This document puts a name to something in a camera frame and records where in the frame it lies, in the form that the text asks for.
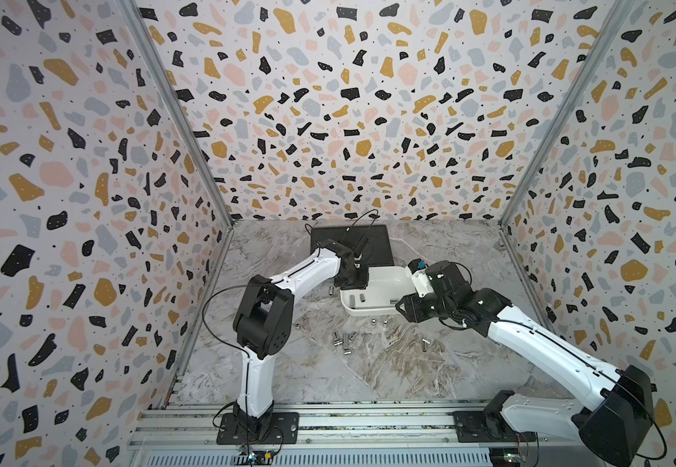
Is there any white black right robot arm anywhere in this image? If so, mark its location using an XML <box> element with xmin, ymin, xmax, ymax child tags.
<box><xmin>395</xmin><ymin>259</ymin><xmax>657</xmax><ymax>466</ymax></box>

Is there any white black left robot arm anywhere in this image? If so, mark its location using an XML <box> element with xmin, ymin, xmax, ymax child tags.
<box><xmin>233</xmin><ymin>235</ymin><xmax>369</xmax><ymax>424</ymax></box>

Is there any white plastic storage box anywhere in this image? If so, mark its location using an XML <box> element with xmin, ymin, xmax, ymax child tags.
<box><xmin>340</xmin><ymin>267</ymin><xmax>416</xmax><ymax>317</ymax></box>

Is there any chrome socket cluster lower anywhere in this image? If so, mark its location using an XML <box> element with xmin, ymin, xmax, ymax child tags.
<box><xmin>343</xmin><ymin>331</ymin><xmax>358</xmax><ymax>355</ymax></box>

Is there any black ribbed tool case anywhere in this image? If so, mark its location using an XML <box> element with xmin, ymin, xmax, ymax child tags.
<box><xmin>310</xmin><ymin>225</ymin><xmax>394</xmax><ymax>268</ymax></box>

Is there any green circuit board right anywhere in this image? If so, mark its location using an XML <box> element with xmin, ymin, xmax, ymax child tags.
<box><xmin>502</xmin><ymin>451</ymin><xmax>525</xmax><ymax>466</ymax></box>

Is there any green circuit board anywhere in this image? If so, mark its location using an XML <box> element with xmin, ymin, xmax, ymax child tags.
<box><xmin>502</xmin><ymin>451</ymin><xmax>525</xmax><ymax>466</ymax></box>
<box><xmin>237</xmin><ymin>449</ymin><xmax>277</xmax><ymax>466</ymax></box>

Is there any green circuit board left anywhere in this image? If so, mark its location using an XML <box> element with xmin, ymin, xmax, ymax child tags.
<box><xmin>237</xmin><ymin>449</ymin><xmax>277</xmax><ymax>466</ymax></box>

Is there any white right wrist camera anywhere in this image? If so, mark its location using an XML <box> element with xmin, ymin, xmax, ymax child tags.
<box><xmin>407</xmin><ymin>259</ymin><xmax>434</xmax><ymax>298</ymax></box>

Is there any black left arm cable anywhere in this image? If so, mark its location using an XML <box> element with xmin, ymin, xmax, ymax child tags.
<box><xmin>200</xmin><ymin>208</ymin><xmax>381</xmax><ymax>433</ymax></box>

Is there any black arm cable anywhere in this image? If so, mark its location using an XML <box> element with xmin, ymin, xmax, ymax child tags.
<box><xmin>436</xmin><ymin>259</ymin><xmax>669</xmax><ymax>462</ymax></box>
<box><xmin>200</xmin><ymin>208</ymin><xmax>381</xmax><ymax>433</ymax></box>

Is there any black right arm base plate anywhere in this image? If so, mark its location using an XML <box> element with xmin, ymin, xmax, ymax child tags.
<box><xmin>453</xmin><ymin>410</ymin><xmax>537</xmax><ymax>443</ymax></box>

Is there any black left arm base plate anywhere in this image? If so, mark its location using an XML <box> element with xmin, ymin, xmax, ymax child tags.
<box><xmin>216</xmin><ymin>412</ymin><xmax>300</xmax><ymax>446</ymax></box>

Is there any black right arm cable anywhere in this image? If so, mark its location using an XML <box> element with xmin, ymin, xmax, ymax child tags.
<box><xmin>436</xmin><ymin>259</ymin><xmax>669</xmax><ymax>462</ymax></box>

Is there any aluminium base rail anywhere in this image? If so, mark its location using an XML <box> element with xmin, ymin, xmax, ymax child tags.
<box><xmin>123</xmin><ymin>401</ymin><xmax>603</xmax><ymax>466</ymax></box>

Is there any aluminium frame post left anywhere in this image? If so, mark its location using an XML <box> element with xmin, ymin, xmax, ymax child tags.
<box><xmin>114</xmin><ymin>0</ymin><xmax>235</xmax><ymax>228</ymax></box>

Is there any aluminium frame post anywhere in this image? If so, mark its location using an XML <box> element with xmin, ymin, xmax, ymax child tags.
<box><xmin>114</xmin><ymin>0</ymin><xmax>235</xmax><ymax>228</ymax></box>
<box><xmin>497</xmin><ymin>0</ymin><xmax>637</xmax><ymax>228</ymax></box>

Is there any aluminium frame post right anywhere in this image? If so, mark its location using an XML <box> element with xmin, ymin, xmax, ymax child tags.
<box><xmin>497</xmin><ymin>0</ymin><xmax>637</xmax><ymax>228</ymax></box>

